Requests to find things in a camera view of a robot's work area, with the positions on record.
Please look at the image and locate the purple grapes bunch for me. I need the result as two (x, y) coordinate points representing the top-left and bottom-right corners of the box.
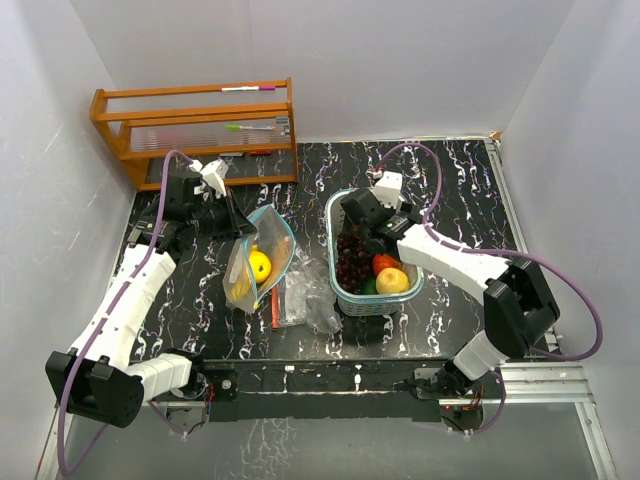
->
(335, 233), (373, 294)

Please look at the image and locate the orange pumpkin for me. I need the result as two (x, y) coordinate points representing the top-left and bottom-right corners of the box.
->
(372, 254), (403, 276)

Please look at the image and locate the orange zip plastic bag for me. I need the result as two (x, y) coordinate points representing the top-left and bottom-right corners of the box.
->
(276, 247), (343, 335)

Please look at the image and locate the green white marker pen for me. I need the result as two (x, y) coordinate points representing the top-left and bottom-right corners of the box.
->
(225, 124), (276, 132)

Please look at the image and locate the yellow lemon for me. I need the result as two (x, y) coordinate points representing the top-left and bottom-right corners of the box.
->
(249, 250), (272, 284)

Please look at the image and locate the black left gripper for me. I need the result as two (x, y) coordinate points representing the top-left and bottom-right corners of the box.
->
(188, 189), (257, 243)

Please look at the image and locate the aluminium frame rail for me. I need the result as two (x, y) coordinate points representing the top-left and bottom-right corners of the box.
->
(485, 132), (618, 479)

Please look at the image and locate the wooden shelf rack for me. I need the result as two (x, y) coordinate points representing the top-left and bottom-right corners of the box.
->
(89, 78), (299, 191)

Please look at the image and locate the yellow banana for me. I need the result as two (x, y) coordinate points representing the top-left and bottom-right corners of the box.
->
(228, 260), (253, 302)

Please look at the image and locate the white plastic basket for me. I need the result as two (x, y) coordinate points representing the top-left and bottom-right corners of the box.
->
(325, 188), (424, 317)

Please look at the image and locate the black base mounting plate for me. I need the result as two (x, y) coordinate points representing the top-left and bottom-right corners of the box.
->
(199, 357), (506, 424)

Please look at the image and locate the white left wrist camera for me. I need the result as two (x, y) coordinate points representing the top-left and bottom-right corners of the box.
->
(188, 159), (228, 198)

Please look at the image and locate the red orange peach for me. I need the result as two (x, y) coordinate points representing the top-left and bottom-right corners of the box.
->
(271, 236), (294, 271)

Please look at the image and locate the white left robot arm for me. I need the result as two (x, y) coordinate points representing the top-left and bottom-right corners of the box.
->
(45, 164), (256, 428)

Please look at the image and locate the blue zip top bag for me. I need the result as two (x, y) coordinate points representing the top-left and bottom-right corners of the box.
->
(222, 205), (295, 314)

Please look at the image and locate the green lime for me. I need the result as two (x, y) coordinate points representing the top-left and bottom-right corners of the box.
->
(360, 278), (378, 295)

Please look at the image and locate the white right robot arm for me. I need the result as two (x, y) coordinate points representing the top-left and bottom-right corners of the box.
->
(339, 188), (560, 397)

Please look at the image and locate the pink white marker pen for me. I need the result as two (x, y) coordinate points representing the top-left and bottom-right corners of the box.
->
(219, 85), (277, 93)

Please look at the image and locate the yellow apple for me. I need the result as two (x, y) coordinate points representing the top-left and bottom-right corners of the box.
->
(376, 267), (410, 295)

